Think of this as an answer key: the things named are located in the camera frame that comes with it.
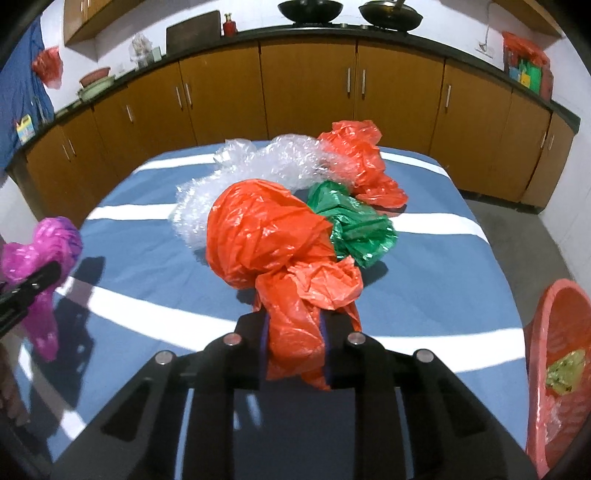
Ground knotted orange plastic bag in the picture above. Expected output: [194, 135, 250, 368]
[205, 179, 366, 392]

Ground hanging orange plastic bag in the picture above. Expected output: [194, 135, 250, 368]
[31, 45, 64, 89]

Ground yellow-green foil wrapper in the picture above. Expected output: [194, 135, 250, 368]
[545, 349, 588, 396]

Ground blue white striped tablecloth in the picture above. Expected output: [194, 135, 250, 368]
[11, 138, 532, 480]

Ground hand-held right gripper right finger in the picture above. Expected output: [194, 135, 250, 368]
[322, 314, 539, 480]

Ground orange bag over thermoses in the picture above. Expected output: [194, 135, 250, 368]
[502, 31, 553, 101]

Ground clear plastic bags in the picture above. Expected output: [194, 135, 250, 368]
[168, 133, 354, 251]

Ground clear bag on counter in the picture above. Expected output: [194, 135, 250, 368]
[130, 32, 161, 68]

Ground wall socket with white cable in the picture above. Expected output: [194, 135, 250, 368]
[477, 14, 495, 53]

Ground crumpled orange plastic bag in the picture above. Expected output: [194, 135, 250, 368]
[317, 119, 410, 209]

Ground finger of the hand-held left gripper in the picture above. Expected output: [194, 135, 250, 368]
[0, 261, 62, 340]

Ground wooden lower cabinets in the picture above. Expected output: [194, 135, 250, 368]
[8, 28, 581, 229]

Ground black open wok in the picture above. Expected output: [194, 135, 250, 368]
[277, 0, 345, 25]

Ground white plastic bag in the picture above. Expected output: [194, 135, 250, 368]
[539, 396, 579, 445]

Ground green canister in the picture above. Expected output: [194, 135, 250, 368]
[509, 58, 544, 89]

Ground hanging blue cloth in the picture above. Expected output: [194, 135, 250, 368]
[0, 17, 57, 172]

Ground pink plastic bag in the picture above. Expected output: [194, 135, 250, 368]
[0, 215, 84, 362]

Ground green plastic bag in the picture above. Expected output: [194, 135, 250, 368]
[307, 179, 399, 270]

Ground person's left hand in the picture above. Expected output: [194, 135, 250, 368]
[0, 345, 31, 428]

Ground red plastic trash basket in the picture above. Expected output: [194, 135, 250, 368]
[523, 278, 591, 479]

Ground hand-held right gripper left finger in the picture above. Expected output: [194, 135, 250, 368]
[51, 314, 269, 480]

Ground red bowl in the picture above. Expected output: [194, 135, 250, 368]
[78, 67, 112, 88]

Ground dark cutting board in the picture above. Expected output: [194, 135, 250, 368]
[165, 10, 222, 45]

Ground green bowl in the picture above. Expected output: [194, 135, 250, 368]
[76, 78, 117, 101]

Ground black wok with lid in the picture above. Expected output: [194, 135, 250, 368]
[359, 0, 424, 32]

